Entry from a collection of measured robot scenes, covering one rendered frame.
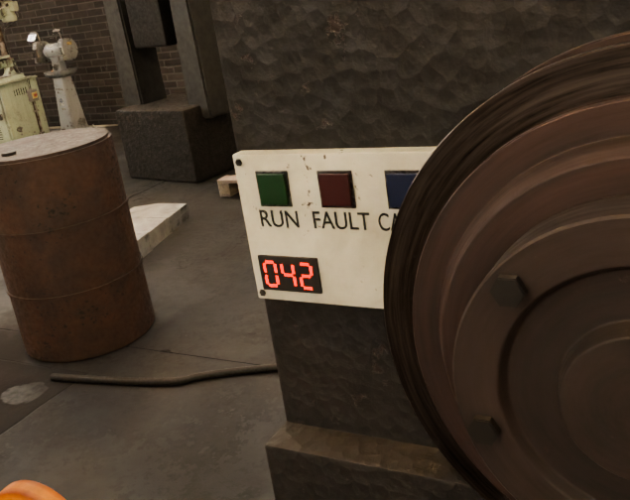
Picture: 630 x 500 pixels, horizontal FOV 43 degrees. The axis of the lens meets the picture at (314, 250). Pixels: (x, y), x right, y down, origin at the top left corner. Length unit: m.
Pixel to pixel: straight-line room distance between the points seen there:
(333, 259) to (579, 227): 0.40
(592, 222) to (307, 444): 0.58
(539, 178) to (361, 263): 0.33
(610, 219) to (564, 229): 0.03
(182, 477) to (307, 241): 1.77
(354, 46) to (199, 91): 5.18
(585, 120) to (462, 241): 0.13
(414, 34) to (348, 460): 0.50
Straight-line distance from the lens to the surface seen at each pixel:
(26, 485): 1.34
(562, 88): 0.62
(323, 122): 0.87
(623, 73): 0.61
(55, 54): 9.24
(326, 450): 1.01
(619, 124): 0.60
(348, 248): 0.88
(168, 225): 4.94
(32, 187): 3.31
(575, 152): 0.60
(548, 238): 0.56
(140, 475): 2.68
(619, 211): 0.55
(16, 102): 8.72
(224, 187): 5.50
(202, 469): 2.62
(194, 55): 5.96
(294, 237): 0.91
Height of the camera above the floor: 1.43
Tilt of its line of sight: 20 degrees down
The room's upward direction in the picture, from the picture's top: 9 degrees counter-clockwise
